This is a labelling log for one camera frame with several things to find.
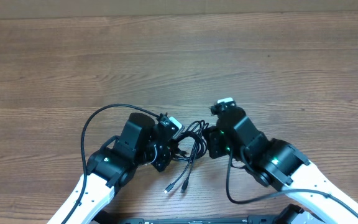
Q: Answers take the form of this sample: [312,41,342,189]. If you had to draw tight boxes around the black USB cable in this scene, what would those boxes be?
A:
[163,119,210,194]

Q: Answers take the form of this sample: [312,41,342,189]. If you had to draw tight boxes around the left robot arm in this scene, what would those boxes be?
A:
[49,113,184,223]

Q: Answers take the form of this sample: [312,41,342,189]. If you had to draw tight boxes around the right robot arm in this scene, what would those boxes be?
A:
[203,98,358,223]

